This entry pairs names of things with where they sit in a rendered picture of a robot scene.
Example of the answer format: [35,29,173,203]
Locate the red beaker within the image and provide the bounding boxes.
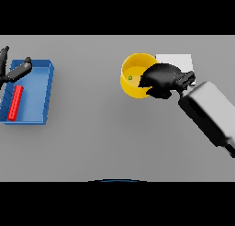
[6,85,25,122]

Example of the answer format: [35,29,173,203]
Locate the blue tray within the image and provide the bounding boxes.
[0,59,55,126]

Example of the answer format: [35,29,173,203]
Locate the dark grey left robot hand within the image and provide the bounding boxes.
[0,45,33,90]

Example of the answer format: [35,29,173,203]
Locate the yellow bowl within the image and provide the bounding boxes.
[119,52,161,99]

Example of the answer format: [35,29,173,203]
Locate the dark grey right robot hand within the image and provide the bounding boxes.
[138,62,196,100]

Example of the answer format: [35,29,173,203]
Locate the pale square measuring scale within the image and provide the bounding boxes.
[155,53,196,86]

